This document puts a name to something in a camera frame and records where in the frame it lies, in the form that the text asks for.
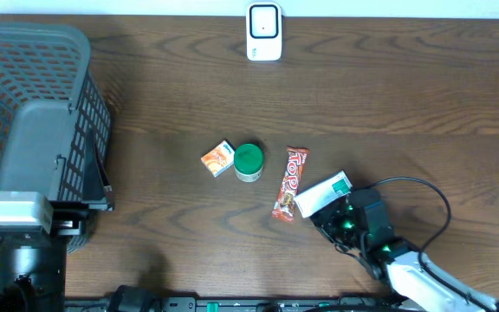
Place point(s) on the white barcode scanner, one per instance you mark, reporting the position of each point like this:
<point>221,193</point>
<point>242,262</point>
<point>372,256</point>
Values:
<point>264,31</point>

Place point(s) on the white green toothpaste box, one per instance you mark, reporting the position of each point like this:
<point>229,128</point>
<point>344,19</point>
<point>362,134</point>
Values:
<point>319,196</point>

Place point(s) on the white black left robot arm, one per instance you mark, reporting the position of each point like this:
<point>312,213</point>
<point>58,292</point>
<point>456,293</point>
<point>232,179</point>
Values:
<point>33,279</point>

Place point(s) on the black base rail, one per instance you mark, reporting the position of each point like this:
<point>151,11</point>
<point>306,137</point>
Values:
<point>128,298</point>

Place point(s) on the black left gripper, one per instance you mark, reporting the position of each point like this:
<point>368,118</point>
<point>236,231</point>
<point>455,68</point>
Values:
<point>69,222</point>

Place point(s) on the orange chocolate bar wrapper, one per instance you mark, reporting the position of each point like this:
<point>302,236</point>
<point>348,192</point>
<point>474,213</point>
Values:
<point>284,208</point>

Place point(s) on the grey plastic mesh basket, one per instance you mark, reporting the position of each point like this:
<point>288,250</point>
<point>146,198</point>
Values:
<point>48,101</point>

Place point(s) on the small orange box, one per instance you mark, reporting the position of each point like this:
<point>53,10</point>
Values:
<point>219,159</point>

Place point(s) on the green lid jar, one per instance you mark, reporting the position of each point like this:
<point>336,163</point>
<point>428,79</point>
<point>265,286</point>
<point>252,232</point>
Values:
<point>248,162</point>

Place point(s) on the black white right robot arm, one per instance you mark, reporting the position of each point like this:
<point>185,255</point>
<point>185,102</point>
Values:
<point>409,273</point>

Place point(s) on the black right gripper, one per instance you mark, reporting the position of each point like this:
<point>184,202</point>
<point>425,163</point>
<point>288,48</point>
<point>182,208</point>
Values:
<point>326,220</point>

